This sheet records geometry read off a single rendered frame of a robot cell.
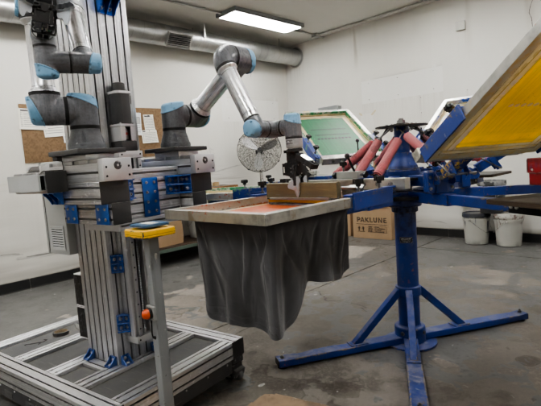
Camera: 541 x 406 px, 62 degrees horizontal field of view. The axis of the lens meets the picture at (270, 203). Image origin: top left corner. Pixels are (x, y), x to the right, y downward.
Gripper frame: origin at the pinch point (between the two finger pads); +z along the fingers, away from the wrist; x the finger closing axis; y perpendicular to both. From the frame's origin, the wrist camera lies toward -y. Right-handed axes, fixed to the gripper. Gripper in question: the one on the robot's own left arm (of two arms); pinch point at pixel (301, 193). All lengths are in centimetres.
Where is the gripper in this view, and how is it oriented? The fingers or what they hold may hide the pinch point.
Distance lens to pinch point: 197.8
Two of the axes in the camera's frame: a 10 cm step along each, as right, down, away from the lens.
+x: -7.0, 1.2, -7.1
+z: 0.9, 9.9, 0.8
